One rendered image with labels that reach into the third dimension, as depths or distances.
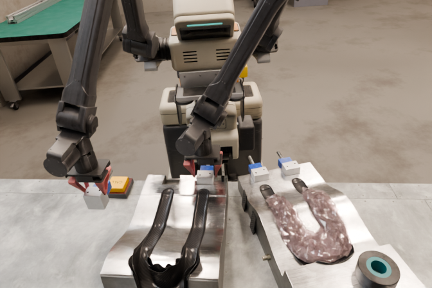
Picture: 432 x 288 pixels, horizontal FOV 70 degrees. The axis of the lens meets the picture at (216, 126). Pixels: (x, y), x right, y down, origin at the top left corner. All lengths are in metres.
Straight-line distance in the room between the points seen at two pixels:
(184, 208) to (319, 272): 0.39
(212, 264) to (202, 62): 0.75
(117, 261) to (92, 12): 0.56
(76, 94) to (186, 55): 0.54
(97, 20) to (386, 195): 0.98
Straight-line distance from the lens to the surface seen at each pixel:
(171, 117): 1.62
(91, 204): 0.95
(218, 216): 0.89
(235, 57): 0.76
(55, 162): 0.78
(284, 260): 0.83
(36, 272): 1.04
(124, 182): 1.13
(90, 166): 0.87
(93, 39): 0.76
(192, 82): 1.21
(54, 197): 1.24
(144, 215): 0.93
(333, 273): 0.78
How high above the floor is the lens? 1.55
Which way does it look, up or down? 32 degrees down
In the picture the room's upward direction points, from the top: 4 degrees counter-clockwise
